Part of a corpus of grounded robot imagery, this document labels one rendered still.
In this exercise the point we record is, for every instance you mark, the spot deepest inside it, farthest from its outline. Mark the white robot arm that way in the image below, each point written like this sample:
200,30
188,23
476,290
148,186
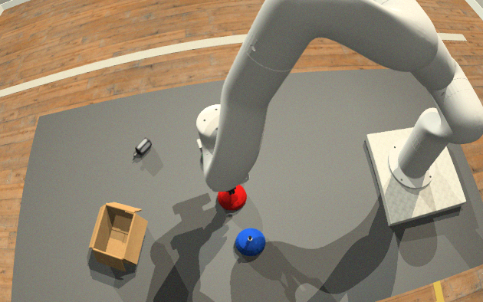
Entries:
400,37

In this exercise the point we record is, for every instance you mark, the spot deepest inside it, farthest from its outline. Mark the blue dome bell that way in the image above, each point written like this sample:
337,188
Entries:
250,242

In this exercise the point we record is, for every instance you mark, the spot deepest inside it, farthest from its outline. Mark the red dome bell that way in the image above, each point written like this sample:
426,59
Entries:
233,201

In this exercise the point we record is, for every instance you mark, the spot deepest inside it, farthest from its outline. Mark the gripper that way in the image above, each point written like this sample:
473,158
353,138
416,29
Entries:
233,190

